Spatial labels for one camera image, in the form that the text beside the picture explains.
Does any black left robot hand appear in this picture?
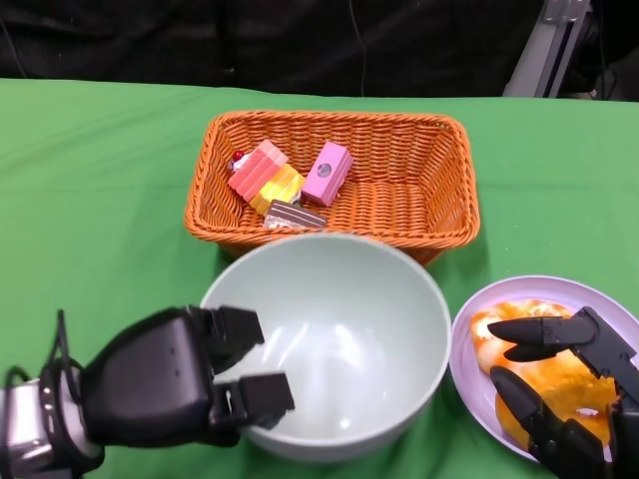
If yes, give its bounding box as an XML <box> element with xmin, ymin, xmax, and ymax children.
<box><xmin>79</xmin><ymin>304</ymin><xmax>297</xmax><ymax>448</ymax></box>

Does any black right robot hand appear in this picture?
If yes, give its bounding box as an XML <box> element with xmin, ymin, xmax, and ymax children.
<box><xmin>486</xmin><ymin>306</ymin><xmax>639</xmax><ymax>479</ymax></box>

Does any grey bowl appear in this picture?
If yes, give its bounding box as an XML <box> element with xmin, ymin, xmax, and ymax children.
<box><xmin>199</xmin><ymin>232</ymin><xmax>453</xmax><ymax>464</ymax></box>

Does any lavender plate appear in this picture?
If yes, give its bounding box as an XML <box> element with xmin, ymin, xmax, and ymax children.
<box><xmin>448</xmin><ymin>275</ymin><xmax>639</xmax><ymax>463</ymax></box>

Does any chocolate layer cake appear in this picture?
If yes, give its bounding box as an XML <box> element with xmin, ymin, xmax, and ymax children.
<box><xmin>263</xmin><ymin>199</ymin><xmax>328</xmax><ymax>231</ymax></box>

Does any yellow cake with green ball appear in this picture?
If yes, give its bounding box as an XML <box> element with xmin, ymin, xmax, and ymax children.
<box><xmin>248</xmin><ymin>165</ymin><xmax>307</xmax><ymax>217</ymax></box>

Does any salmon pink layer cake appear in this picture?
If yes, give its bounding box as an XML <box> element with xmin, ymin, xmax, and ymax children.
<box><xmin>228</xmin><ymin>139</ymin><xmax>290</xmax><ymax>205</ymax></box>

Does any magenta cake with blueberry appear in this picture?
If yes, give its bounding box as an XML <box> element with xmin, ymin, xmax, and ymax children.
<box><xmin>301</xmin><ymin>141</ymin><xmax>353</xmax><ymax>208</ymax></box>

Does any orange wicker basket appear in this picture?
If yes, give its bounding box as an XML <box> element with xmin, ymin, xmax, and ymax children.
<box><xmin>183</xmin><ymin>110</ymin><xmax>482</xmax><ymax>266</ymax></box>

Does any green tablecloth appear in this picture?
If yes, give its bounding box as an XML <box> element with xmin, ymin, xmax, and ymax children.
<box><xmin>0</xmin><ymin>77</ymin><xmax>639</xmax><ymax>479</ymax></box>

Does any black backdrop cloth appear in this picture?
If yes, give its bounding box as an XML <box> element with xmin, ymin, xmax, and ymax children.
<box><xmin>0</xmin><ymin>0</ymin><xmax>548</xmax><ymax>99</ymax></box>

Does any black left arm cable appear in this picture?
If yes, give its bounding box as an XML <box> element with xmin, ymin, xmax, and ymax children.
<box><xmin>4</xmin><ymin>308</ymin><xmax>84</xmax><ymax>405</ymax></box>

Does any black cable bundle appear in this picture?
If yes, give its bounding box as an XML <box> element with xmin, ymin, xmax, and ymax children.
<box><xmin>568</xmin><ymin>14</ymin><xmax>639</xmax><ymax>101</ymax></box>

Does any aluminium profile frame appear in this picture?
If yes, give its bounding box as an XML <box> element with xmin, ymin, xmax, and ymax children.
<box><xmin>501</xmin><ymin>0</ymin><xmax>593</xmax><ymax>99</ymax></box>

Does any thin hanging black cable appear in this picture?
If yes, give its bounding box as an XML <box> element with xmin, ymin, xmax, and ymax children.
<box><xmin>346</xmin><ymin>0</ymin><xmax>368</xmax><ymax>96</ymax></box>

